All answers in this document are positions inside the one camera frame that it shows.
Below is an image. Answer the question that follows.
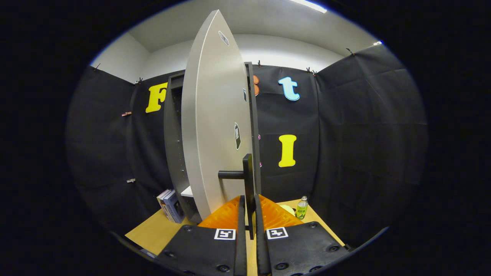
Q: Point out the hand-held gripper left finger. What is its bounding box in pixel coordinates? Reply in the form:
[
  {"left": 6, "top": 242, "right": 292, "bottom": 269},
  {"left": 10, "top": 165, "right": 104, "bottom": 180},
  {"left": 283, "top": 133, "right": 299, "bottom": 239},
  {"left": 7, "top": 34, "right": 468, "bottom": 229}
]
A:
[{"left": 155, "top": 195, "right": 248, "bottom": 276}]

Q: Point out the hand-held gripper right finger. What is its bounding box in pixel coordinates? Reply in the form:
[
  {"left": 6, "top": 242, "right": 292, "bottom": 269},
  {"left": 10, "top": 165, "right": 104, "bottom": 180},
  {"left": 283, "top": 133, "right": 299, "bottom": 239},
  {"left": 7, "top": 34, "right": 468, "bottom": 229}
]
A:
[{"left": 254, "top": 194, "right": 350, "bottom": 276}]

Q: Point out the black door handle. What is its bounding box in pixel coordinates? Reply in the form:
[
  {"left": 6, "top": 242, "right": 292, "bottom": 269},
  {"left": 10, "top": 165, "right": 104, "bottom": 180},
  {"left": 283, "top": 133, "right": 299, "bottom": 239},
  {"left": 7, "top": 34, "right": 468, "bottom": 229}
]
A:
[{"left": 218, "top": 154, "right": 256, "bottom": 240}]

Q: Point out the dark grey shoe cabinet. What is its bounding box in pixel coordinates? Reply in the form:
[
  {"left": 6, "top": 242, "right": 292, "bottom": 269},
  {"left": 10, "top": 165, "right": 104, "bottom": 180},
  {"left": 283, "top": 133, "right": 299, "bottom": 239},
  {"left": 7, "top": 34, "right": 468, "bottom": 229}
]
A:
[{"left": 164, "top": 62, "right": 263, "bottom": 225}]

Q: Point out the green drink bottle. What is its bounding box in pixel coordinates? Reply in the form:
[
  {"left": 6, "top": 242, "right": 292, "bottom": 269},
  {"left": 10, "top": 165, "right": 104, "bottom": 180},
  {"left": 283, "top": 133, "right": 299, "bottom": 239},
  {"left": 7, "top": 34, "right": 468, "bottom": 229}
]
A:
[{"left": 295, "top": 196, "right": 309, "bottom": 220}]

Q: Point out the stack of books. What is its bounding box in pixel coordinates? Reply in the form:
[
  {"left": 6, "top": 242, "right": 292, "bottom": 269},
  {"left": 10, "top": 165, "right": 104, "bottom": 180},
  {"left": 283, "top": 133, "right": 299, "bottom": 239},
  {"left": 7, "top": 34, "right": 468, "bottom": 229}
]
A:
[{"left": 156, "top": 189, "right": 185, "bottom": 224}]

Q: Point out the black backdrop cloth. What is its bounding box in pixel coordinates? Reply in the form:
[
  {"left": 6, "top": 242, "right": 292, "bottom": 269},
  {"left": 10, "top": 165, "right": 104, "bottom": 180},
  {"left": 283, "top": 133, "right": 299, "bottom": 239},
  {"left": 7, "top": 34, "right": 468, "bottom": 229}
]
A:
[{"left": 67, "top": 44, "right": 428, "bottom": 250}]

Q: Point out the long ceiling light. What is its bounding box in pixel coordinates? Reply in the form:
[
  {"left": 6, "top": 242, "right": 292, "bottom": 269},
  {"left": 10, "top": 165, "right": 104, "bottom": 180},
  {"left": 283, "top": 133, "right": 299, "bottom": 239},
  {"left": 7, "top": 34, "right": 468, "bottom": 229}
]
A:
[{"left": 290, "top": 0, "right": 328, "bottom": 14}]

